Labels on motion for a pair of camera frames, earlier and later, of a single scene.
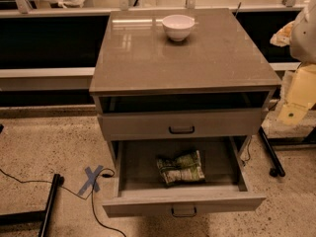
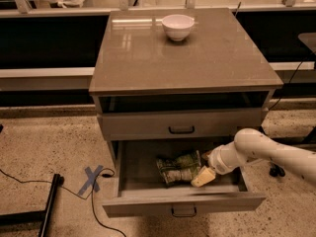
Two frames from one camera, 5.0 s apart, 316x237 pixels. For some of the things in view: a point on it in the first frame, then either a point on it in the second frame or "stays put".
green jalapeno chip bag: x=185 y=168 stays put
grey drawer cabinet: x=172 y=73 stays put
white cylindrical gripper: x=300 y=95 → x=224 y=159
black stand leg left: x=37 y=216 stays put
